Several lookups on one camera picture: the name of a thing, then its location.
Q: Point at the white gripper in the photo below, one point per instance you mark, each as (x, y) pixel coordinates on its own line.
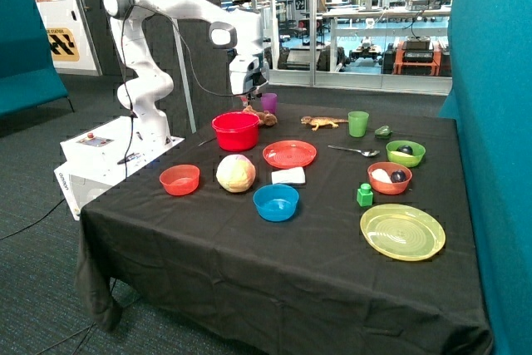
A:
(248, 73)

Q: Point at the brown teddy bear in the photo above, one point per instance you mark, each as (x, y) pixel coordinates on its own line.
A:
(265, 117)

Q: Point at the orange red plastic plate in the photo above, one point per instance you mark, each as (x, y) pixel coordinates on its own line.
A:
(289, 154)

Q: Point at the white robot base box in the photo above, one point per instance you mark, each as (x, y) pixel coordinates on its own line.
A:
(101, 158)

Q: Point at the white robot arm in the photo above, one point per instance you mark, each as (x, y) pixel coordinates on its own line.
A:
(238, 30)

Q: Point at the large red bowl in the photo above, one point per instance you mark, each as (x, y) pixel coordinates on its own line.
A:
(236, 130)

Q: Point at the blue plastic bowl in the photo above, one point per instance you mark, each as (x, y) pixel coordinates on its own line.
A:
(276, 203)

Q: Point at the small orange bowl left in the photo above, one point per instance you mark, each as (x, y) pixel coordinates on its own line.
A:
(180, 180)

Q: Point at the small orange bowl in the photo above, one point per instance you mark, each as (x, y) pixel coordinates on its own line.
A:
(180, 180)
(389, 167)

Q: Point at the white egg in orange bowl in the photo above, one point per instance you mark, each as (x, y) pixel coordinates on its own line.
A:
(381, 175)

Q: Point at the green plastic bowl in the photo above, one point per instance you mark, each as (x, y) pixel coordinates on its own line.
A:
(414, 160)

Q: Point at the small orange bowl right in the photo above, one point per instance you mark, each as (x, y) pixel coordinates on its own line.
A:
(389, 167)

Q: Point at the dark plum in green bowl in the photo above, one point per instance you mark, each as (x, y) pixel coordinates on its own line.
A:
(405, 149)

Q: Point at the dark plum in orange bowl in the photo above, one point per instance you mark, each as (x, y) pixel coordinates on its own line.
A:
(398, 176)

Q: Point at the purple plastic cup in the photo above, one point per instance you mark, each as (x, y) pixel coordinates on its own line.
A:
(269, 102)

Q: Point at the brown toy lizard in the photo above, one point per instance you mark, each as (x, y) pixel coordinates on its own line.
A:
(320, 121)

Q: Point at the pastel plush ball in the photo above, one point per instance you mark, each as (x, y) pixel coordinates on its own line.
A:
(236, 173)

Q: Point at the white folded cloth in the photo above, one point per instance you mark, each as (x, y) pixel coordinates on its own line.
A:
(291, 176)

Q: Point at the green plastic cup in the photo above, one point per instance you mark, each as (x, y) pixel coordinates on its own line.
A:
(357, 123)

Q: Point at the metal spoon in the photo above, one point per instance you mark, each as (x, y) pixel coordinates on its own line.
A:
(365, 153)

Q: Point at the green toy pepper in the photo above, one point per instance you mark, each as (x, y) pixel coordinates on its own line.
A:
(383, 132)

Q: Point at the black tablecloth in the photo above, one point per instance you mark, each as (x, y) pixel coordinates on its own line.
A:
(311, 285)

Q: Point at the green toy block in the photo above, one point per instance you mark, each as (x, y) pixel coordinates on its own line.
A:
(365, 195)

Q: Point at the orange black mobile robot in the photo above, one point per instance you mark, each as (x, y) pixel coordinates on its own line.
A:
(417, 56)

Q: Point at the yellow black warning sign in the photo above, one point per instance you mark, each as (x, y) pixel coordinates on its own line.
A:
(62, 45)

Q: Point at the yellow plastic plate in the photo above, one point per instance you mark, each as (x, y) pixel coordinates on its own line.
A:
(402, 232)

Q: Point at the teal partition panel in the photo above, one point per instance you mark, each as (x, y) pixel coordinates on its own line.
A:
(490, 99)

